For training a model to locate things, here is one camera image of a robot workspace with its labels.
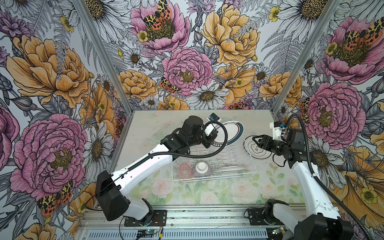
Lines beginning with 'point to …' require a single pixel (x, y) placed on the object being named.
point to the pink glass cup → (185, 172)
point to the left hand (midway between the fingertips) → (214, 135)
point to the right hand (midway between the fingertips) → (255, 143)
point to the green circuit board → (145, 233)
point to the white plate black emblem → (254, 150)
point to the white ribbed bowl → (201, 169)
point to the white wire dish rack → (235, 150)
